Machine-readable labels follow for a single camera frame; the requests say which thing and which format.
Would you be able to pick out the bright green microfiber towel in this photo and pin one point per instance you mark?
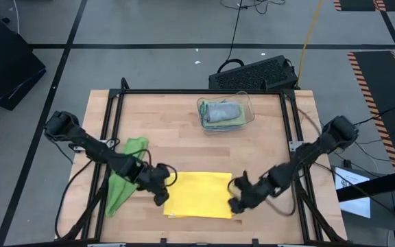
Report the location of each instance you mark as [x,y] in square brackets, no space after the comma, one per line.
[118,195]

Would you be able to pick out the pale green microfiber towel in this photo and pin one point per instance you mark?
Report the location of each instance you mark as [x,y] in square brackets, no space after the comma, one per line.
[238,120]

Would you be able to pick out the silver metal bracket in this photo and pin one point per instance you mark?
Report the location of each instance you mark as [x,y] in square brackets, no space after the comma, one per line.
[294,145]

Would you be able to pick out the black hazard-striped floor mat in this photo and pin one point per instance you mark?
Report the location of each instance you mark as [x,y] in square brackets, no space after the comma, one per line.
[355,4]
[379,85]

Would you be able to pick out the large black equipment case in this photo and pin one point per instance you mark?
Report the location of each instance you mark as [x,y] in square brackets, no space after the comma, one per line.
[5,68]

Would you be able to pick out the clear plastic bin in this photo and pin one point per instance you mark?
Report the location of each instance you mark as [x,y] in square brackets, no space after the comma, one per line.
[250,113]

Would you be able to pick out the white printed sheet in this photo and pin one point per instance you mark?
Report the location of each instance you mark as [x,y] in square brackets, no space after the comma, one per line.
[355,206]

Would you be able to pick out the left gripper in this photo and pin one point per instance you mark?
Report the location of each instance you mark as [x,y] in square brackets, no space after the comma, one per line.
[154,178]

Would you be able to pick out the black perforated computer case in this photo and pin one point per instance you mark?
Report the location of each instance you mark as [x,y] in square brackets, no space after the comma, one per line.
[252,72]

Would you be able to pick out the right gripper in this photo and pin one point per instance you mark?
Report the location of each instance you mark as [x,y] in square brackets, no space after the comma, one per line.
[255,192]

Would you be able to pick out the plain grey microfiber towel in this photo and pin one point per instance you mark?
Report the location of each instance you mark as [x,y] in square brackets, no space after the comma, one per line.
[221,111]

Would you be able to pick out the black metal beam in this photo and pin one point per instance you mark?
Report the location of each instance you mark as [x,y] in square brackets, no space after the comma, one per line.
[382,185]

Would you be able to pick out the yellow microfiber towel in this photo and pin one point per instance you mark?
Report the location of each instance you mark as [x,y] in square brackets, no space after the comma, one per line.
[197,195]

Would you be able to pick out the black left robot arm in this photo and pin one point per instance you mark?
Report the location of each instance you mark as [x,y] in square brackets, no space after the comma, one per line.
[94,147]

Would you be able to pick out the black metal table frame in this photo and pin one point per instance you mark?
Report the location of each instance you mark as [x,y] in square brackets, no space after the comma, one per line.
[156,91]

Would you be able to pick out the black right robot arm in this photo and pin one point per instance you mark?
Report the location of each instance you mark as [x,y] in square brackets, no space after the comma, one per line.
[314,154]

